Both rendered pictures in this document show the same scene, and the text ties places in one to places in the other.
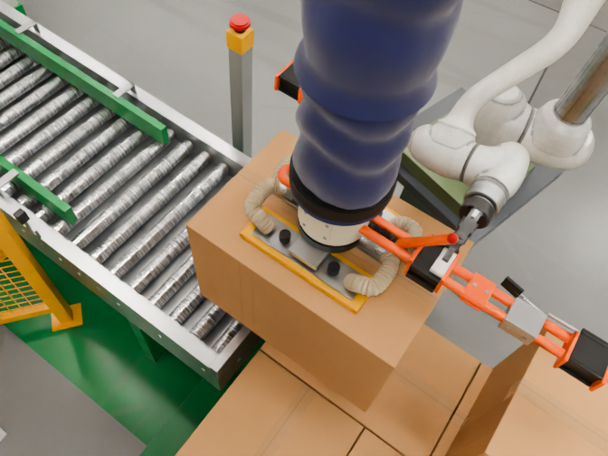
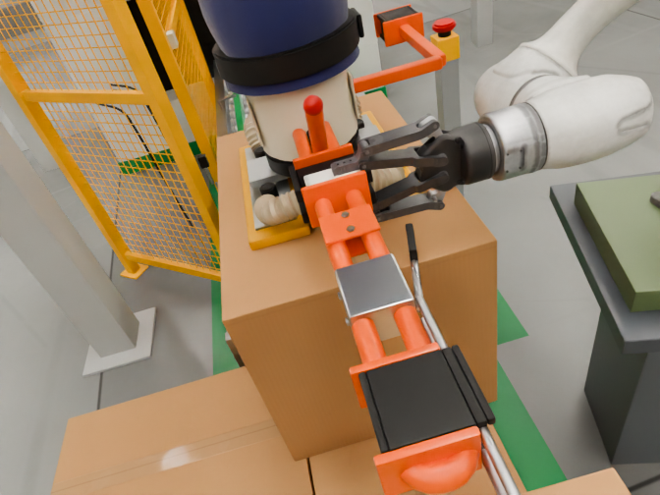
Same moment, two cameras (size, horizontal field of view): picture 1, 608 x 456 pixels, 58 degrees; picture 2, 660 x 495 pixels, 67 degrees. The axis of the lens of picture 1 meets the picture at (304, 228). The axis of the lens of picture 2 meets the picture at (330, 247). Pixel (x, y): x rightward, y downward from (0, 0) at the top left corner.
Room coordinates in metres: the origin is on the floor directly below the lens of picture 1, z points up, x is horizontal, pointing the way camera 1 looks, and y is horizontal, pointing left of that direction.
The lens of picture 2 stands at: (0.30, -0.76, 1.56)
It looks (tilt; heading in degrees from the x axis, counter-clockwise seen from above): 40 degrees down; 61
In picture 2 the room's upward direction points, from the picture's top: 15 degrees counter-clockwise
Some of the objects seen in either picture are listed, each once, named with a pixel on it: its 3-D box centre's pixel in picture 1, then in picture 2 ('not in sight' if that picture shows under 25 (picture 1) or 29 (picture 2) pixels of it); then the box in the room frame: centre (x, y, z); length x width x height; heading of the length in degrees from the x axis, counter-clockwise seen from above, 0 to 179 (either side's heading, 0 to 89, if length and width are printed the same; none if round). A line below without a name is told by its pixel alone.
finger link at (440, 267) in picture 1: (442, 262); (332, 176); (0.58, -0.30, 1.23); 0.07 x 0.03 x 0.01; 152
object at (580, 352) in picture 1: (584, 361); (412, 415); (0.42, -0.59, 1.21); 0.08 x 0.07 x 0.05; 62
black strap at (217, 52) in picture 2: (344, 171); (288, 41); (0.71, -0.06, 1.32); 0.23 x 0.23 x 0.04
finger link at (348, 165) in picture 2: (451, 250); (350, 158); (0.61, -0.31, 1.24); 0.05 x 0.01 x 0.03; 152
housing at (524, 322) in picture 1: (522, 321); (375, 299); (0.49, -0.47, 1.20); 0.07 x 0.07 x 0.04; 62
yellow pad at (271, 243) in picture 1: (308, 254); (267, 178); (0.62, -0.02, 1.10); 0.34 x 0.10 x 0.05; 62
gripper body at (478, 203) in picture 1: (470, 220); (452, 159); (0.72, -0.37, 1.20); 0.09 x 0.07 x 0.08; 152
